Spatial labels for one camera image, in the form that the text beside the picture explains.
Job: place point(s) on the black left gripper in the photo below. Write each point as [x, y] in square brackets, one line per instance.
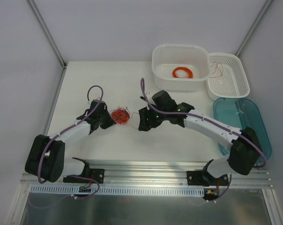
[104, 118]

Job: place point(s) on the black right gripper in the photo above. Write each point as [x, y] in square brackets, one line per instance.
[145, 119]

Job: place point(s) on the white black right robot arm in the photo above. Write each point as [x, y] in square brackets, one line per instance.
[243, 144]

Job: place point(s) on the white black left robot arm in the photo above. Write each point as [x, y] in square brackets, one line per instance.
[47, 160]

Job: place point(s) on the white plastic tub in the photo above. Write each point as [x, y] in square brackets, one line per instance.
[180, 67]

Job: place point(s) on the white perforated basket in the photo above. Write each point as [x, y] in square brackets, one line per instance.
[228, 78]

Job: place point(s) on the teal translucent tray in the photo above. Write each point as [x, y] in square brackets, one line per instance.
[242, 113]

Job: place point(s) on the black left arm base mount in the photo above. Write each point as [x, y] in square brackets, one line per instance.
[77, 170]

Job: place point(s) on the aluminium extrusion rail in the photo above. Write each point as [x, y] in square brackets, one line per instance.
[169, 174]

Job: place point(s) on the left aluminium frame post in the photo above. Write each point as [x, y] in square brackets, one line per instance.
[37, 14]

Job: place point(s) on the aluminium frame post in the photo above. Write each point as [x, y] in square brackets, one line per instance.
[255, 24]
[37, 14]

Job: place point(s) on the white slotted cable duct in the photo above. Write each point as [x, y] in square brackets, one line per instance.
[118, 190]

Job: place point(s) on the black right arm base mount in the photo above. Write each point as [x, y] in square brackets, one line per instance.
[203, 178]

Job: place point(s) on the right aluminium frame post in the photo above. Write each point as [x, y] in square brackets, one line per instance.
[255, 24]

